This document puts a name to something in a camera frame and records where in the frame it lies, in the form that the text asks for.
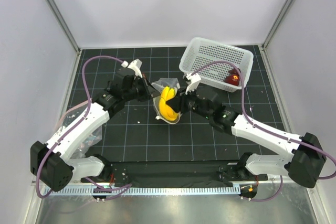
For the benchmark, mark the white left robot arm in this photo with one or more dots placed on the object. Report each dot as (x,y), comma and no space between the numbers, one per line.
(52,162)

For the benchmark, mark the white slotted cable duct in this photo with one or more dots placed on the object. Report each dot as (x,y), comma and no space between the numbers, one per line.
(91,190)

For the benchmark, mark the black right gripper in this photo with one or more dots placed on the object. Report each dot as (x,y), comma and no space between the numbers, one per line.
(178,103)

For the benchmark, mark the black grid cutting mat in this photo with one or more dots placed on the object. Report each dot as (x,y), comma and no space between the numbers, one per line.
(134,134)

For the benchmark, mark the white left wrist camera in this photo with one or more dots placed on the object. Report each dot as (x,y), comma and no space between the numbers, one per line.
(135,65)

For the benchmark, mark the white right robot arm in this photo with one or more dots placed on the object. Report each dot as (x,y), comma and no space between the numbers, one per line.
(298,157)

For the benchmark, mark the red apple near front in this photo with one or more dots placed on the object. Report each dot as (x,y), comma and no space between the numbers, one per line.
(233,80)

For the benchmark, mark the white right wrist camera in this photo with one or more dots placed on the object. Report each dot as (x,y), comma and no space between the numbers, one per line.
(192,80)

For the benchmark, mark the clear polka dot zip bag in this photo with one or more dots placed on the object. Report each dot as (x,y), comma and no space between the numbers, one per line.
(167,87)

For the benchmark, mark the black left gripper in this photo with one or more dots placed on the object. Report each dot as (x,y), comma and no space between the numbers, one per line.
(149,92)

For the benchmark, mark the pile of spare zip bags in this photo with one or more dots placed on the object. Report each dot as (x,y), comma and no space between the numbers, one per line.
(81,128)

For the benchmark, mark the white perforated plastic basket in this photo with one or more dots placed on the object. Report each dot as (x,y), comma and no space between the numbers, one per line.
(201,51)

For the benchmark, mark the red apple at back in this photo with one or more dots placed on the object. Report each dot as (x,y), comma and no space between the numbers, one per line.
(234,71)

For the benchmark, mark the red apple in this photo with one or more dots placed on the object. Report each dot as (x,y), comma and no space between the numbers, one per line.
(233,80)
(234,71)

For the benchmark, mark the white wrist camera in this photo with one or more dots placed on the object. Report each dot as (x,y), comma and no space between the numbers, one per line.
(135,65)
(192,80)

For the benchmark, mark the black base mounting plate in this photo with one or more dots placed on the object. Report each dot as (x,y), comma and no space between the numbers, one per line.
(177,174)

